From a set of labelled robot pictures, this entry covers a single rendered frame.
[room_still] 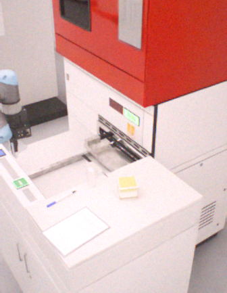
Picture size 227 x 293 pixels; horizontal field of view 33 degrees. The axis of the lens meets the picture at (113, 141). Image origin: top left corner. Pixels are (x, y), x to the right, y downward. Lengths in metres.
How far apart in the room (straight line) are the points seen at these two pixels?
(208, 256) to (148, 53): 1.56
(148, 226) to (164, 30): 0.75
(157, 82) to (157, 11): 0.30
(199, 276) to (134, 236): 1.18
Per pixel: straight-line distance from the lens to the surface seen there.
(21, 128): 1.51
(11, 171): 1.78
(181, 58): 1.69
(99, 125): 2.11
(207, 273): 2.61
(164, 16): 1.56
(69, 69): 2.28
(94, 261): 1.40
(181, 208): 1.56
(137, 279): 1.66
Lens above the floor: 2.01
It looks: 33 degrees down
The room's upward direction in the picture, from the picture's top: straight up
